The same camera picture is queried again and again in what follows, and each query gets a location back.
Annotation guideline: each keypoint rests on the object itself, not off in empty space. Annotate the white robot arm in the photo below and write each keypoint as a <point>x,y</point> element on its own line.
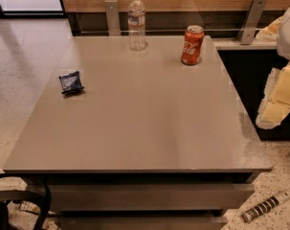
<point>283,37</point>

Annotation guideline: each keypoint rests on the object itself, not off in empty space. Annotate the striped cylinder tool on floor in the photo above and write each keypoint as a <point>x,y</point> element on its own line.
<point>265,206</point>

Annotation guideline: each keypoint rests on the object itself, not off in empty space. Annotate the clear plastic water bottle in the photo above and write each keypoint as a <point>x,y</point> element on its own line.
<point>136,24</point>

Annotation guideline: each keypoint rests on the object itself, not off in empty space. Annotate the grey lower drawer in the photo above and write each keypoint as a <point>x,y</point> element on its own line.
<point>143,223</point>

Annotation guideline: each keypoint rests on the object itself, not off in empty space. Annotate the grey drawer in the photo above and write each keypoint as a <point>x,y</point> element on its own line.
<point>143,223</point>
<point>158,197</point>

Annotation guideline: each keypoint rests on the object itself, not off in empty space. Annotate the grey upper drawer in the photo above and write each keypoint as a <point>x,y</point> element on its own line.
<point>158,197</point>

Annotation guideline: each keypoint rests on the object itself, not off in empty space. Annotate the right metal rail bracket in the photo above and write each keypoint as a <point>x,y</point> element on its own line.
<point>247,32</point>

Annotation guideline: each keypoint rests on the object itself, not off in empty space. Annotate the black chair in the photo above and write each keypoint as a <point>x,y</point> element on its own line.
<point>42,201</point>

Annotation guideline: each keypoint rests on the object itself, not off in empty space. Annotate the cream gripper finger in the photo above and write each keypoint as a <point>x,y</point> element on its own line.
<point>270,32</point>
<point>275,106</point>

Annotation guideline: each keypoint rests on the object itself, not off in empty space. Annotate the metal rail bracket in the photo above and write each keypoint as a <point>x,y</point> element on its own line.
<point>247,32</point>
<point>113,17</point>

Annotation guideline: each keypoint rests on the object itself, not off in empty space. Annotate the red coke can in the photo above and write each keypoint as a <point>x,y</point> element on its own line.
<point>193,39</point>

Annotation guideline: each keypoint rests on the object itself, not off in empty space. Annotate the horizontal metal rail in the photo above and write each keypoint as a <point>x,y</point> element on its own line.
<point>169,32</point>

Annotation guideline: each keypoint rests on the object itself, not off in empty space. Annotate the left metal rail bracket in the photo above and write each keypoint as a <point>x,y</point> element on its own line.
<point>113,17</point>

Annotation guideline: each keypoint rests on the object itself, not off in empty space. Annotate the dark blue rxbar wrapper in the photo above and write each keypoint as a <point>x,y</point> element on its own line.
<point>71,83</point>

